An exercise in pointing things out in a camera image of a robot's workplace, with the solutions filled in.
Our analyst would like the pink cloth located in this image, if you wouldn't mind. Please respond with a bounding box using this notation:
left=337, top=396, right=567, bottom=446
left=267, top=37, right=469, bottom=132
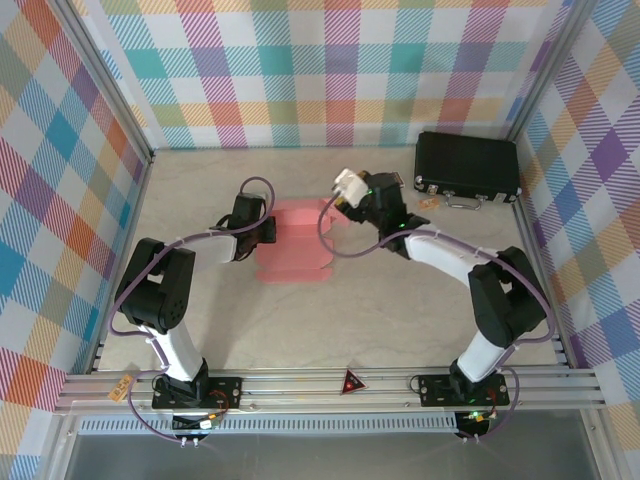
left=254, top=197, right=354, bottom=286

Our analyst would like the black carrying case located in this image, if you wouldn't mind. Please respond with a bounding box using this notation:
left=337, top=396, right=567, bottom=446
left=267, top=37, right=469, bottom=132
left=412, top=131, right=524, bottom=211

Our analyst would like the wide grooved aluminium beam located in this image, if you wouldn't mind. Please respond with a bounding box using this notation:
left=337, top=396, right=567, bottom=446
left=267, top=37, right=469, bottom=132
left=54, top=367, right=606, bottom=414

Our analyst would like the red triangle sign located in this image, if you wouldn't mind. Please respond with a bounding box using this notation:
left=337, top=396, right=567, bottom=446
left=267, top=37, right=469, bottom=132
left=339, top=368, right=367, bottom=397

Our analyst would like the black controller board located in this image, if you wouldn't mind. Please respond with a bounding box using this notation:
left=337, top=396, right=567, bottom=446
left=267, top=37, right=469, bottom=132
left=455, top=409, right=496, bottom=435
left=172, top=413, right=221, bottom=434

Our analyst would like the wooden tag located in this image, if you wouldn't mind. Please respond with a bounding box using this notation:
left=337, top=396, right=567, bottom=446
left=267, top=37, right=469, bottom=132
left=108, top=375, right=134, bottom=402

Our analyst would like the grey metal panel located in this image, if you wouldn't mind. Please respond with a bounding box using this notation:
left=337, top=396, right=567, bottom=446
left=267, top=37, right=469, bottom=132
left=62, top=430, right=604, bottom=480

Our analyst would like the slim aluminium floor rail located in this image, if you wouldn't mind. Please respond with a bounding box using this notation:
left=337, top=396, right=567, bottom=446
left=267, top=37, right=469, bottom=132
left=509, top=137, right=576, bottom=371
left=87, top=149, right=156, bottom=375

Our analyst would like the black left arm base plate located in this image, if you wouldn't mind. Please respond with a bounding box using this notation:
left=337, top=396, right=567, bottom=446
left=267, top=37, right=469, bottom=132
left=151, top=375, right=244, bottom=412

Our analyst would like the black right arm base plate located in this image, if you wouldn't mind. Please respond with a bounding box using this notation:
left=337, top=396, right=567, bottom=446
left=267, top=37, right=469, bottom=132
left=417, top=372, right=511, bottom=407

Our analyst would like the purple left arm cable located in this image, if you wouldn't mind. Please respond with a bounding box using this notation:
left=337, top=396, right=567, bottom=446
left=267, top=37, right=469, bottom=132
left=108, top=175, right=277, bottom=446

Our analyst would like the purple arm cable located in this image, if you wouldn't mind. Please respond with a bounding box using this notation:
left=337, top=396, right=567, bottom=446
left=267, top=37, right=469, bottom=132
left=108, top=175, right=277, bottom=446
left=317, top=194, right=556, bottom=444

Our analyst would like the grey slotted cable duct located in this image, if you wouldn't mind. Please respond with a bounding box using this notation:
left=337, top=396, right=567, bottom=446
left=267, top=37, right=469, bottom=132
left=78, top=413, right=461, bottom=435

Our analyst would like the aluminium frame post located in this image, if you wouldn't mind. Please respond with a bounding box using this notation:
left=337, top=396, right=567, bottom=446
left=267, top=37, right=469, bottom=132
left=502, top=0, right=599, bottom=146
left=52, top=0, right=156, bottom=166

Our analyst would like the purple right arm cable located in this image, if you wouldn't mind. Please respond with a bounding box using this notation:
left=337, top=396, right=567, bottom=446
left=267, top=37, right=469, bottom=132
left=317, top=194, right=556, bottom=444

